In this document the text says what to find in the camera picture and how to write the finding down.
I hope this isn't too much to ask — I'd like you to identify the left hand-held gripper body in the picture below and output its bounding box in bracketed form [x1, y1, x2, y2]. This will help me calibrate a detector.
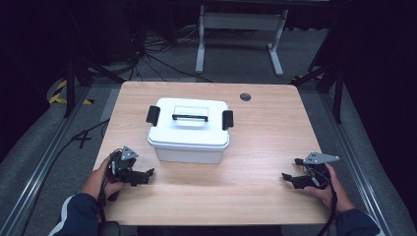
[106, 146, 151, 188]

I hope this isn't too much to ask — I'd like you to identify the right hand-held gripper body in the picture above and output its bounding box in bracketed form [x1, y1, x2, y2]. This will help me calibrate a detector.
[292, 150, 340, 191]

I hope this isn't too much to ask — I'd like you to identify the white plastic storage box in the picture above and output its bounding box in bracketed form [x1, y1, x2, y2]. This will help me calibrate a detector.
[147, 137, 230, 165]

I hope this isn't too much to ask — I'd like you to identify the black box latch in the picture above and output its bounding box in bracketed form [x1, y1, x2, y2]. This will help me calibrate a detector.
[221, 109, 235, 132]
[146, 105, 161, 128]

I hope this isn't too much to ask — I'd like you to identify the white box lid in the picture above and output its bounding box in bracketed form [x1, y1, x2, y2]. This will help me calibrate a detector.
[147, 97, 231, 152]

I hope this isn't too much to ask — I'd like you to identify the black box lid handle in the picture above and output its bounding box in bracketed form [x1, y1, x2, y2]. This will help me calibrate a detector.
[171, 113, 209, 123]

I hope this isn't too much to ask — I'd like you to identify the person's right hand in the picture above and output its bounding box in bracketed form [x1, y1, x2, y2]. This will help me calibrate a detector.
[303, 163, 357, 215]

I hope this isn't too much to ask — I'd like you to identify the person's left hand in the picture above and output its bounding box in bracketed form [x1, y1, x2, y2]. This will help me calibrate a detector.
[82, 156, 128, 202]

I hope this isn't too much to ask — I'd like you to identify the black chair armrest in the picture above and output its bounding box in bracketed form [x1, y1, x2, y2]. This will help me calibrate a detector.
[97, 221, 122, 236]

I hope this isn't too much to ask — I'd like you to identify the black tripod stand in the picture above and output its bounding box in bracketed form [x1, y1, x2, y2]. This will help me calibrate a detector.
[62, 53, 126, 119]
[290, 60, 346, 125]

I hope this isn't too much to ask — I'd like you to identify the yellow black hazard tape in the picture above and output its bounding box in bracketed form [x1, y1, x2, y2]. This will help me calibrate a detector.
[48, 79, 95, 106]

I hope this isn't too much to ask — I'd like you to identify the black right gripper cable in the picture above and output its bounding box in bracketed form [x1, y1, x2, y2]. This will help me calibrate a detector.
[315, 166, 339, 236]

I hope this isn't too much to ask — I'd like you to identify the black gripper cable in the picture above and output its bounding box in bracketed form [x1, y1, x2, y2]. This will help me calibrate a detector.
[315, 166, 339, 236]
[97, 153, 116, 224]

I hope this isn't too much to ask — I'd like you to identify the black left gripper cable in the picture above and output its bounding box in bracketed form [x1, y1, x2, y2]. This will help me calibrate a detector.
[97, 153, 116, 224]

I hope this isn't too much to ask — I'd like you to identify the aluminium floor rail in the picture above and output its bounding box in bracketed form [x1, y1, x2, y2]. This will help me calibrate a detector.
[0, 84, 92, 236]
[318, 91, 396, 236]

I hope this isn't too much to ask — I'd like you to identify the long black floor cable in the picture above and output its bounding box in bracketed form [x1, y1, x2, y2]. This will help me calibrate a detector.
[19, 118, 111, 236]

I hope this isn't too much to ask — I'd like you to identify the tangle of black floor cables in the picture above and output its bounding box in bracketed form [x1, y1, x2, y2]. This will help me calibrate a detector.
[126, 23, 214, 84]

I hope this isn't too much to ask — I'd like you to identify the white metal desk frame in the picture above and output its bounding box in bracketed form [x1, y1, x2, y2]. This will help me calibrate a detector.
[195, 4, 290, 78]

